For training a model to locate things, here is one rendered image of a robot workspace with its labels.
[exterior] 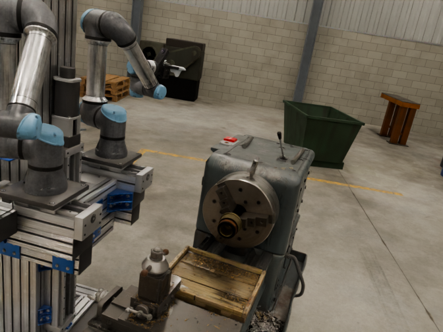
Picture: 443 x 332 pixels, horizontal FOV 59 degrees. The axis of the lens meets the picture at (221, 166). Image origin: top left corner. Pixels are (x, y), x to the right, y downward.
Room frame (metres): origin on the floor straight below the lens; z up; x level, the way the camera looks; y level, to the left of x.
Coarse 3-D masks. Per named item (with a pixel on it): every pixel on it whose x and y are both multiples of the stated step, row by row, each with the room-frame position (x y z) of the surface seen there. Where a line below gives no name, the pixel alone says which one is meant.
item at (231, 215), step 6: (222, 216) 1.44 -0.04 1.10; (228, 216) 1.41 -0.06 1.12; (234, 216) 1.42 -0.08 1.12; (222, 222) 1.38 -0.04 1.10; (228, 222) 1.37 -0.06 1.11; (234, 222) 1.39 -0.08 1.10; (240, 222) 1.42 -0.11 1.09; (222, 228) 1.42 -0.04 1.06; (228, 228) 1.43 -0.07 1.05; (234, 228) 1.36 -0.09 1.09; (240, 228) 1.42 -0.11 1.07; (222, 234) 1.38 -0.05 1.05; (228, 234) 1.40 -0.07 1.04; (234, 234) 1.37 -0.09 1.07
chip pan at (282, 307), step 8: (288, 264) 2.09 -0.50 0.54; (288, 272) 2.01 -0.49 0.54; (296, 272) 2.02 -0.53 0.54; (288, 280) 1.93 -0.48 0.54; (296, 280) 1.94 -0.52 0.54; (280, 288) 1.84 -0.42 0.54; (288, 288) 1.85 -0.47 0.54; (280, 296) 1.76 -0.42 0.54; (288, 296) 1.77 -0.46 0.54; (280, 304) 1.70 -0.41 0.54; (288, 304) 1.71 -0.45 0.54; (280, 312) 1.63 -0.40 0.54
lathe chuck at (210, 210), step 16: (240, 176) 1.57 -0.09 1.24; (208, 192) 1.56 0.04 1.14; (240, 192) 1.52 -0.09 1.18; (256, 192) 1.50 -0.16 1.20; (272, 192) 1.56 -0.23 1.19; (208, 208) 1.55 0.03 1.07; (256, 208) 1.49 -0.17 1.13; (272, 208) 1.48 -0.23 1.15; (208, 224) 1.55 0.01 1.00; (272, 224) 1.47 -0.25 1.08; (240, 240) 1.51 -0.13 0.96; (256, 240) 1.49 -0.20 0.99
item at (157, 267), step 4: (148, 256) 0.99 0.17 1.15; (164, 256) 1.00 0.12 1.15; (144, 260) 0.98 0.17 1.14; (148, 260) 0.97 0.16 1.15; (164, 260) 0.98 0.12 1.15; (144, 264) 0.97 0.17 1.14; (148, 264) 0.96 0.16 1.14; (152, 264) 0.96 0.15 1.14; (156, 264) 0.96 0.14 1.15; (160, 264) 0.96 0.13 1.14; (164, 264) 0.97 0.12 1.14; (168, 264) 0.99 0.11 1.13; (144, 268) 0.96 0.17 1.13; (152, 268) 0.95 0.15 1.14; (156, 268) 0.95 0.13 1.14; (160, 268) 0.96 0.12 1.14; (164, 268) 0.97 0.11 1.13; (168, 268) 0.98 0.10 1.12; (148, 272) 0.95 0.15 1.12; (152, 272) 0.95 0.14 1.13; (156, 272) 0.95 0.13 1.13; (160, 272) 0.95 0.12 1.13; (164, 272) 0.96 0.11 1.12
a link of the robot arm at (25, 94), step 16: (32, 0) 1.27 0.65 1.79; (32, 16) 1.24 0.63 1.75; (48, 16) 1.26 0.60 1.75; (32, 32) 1.21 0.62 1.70; (48, 32) 1.23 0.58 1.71; (32, 48) 1.17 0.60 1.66; (48, 48) 1.22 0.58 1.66; (32, 64) 1.14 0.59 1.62; (16, 80) 1.10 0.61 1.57; (32, 80) 1.11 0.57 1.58; (16, 96) 1.06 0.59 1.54; (32, 96) 1.09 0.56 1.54; (0, 112) 1.02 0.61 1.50; (16, 112) 1.03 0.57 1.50; (32, 112) 1.07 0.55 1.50; (0, 128) 1.00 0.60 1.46; (16, 128) 1.01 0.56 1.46; (32, 128) 1.02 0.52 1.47
